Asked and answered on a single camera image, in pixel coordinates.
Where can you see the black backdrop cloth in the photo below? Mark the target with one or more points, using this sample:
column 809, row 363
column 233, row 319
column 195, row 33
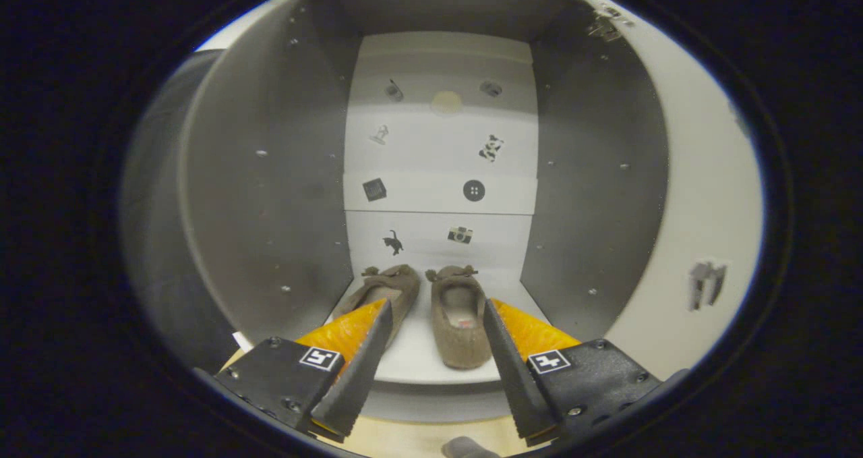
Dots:
column 162, row 242

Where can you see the silver door hinge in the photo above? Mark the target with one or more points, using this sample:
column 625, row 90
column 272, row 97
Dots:
column 607, row 26

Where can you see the grey shoe cabinet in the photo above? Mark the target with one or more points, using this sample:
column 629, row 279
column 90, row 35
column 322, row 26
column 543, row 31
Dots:
column 270, row 208

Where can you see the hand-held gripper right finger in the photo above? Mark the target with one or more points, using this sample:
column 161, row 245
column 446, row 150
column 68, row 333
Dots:
column 519, row 370

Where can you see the brown shoe with pink label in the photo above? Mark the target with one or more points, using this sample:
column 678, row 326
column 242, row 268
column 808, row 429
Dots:
column 462, row 347

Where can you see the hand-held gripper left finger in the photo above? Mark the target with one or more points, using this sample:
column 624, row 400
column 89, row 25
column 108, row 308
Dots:
column 357, row 370

